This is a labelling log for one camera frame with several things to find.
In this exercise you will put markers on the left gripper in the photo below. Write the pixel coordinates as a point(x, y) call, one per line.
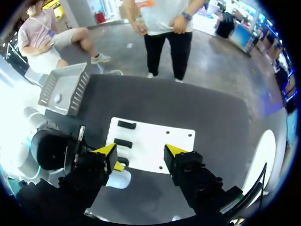
point(48, 151)

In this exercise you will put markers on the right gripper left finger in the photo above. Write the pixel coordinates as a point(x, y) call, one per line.
point(89, 171)

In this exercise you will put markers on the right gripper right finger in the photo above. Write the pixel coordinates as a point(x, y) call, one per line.
point(191, 174)

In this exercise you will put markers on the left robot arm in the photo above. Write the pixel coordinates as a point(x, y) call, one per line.
point(26, 155)

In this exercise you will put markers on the white plate with black stands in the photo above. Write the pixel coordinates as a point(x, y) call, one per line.
point(152, 146)

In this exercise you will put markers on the grey slotted basket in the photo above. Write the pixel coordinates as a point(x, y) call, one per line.
point(63, 91)

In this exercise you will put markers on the person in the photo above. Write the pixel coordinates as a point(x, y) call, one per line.
point(164, 28)
point(44, 35)

